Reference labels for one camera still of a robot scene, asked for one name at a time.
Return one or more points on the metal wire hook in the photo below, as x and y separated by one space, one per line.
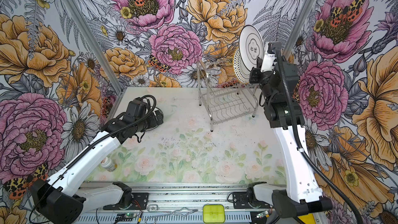
183 212

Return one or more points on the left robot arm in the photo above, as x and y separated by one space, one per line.
59 198

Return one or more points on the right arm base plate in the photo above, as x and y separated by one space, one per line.
241 200

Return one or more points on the small circuit board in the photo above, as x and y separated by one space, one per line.
126 217

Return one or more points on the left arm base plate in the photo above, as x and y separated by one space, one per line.
134 201

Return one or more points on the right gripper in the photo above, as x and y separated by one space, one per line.
256 71

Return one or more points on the metal wire dish rack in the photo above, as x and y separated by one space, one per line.
223 96

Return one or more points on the aluminium front rail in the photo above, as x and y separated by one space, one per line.
185 196

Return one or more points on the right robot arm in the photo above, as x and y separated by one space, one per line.
301 195

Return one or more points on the small white bottle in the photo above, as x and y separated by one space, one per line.
108 164

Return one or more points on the green square button box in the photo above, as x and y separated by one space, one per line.
214 214

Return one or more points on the white plate black emblem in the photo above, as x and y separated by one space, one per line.
155 119

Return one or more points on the yellow patterned plate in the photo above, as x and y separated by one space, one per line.
241 70

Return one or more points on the yellow box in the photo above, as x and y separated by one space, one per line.
308 219

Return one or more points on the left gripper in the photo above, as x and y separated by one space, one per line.
153 121

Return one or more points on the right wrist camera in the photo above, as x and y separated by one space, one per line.
270 59

